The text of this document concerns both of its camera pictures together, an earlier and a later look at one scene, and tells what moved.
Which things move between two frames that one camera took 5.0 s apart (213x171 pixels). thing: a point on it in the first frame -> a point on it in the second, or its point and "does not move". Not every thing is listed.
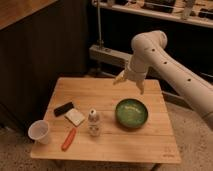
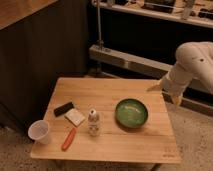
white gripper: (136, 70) -> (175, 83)
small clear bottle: (94, 128) does not move
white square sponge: (74, 116) does not move
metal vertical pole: (100, 44) does not move
